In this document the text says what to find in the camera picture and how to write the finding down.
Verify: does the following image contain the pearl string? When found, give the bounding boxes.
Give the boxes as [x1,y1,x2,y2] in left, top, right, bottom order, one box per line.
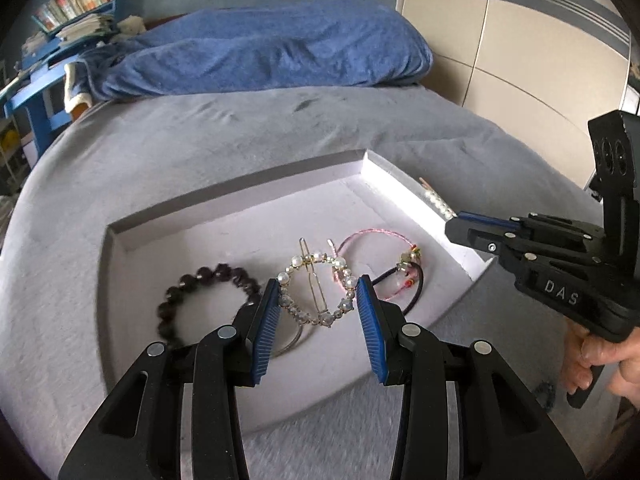
[418,175,458,221]

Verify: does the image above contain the pink cord bracelet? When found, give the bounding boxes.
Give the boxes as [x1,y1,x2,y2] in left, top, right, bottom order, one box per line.
[331,226,422,302]

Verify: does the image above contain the dark bead bracelet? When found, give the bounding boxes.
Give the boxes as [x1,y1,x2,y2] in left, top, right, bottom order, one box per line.
[156,262,264,349]

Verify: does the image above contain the silver bangle set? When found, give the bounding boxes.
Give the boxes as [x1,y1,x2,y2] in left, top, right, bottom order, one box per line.
[271,304,311,358]

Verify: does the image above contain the pearl hair clip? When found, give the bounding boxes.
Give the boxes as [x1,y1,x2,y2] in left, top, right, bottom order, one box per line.
[277,237,358,328]

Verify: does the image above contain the person's right hand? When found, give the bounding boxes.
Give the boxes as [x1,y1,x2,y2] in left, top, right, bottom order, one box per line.
[560,320,640,408]

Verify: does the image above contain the beige wardrobe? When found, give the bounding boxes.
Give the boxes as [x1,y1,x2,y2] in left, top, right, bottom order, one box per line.
[396,0,631,188]

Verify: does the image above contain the grey shallow cardboard box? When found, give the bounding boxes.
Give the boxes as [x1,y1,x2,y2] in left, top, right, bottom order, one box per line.
[96,151,489,431]

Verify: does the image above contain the grey bed cover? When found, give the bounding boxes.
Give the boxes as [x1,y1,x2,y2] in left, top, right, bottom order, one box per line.
[1,86,601,477]

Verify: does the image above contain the blue blanket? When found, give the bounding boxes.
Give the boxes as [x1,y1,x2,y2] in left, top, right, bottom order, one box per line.
[65,0,434,110]

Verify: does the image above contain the blue desk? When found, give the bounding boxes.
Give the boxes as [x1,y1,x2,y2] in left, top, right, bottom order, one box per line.
[1,0,124,158]

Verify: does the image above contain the white plush toy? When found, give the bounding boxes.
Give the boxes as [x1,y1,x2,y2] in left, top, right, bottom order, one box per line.
[118,15,146,37]

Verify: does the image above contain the row of books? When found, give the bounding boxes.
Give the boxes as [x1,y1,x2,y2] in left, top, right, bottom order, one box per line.
[32,0,117,34]

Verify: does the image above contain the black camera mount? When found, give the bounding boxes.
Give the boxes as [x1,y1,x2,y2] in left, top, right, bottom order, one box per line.
[588,110,639,310]

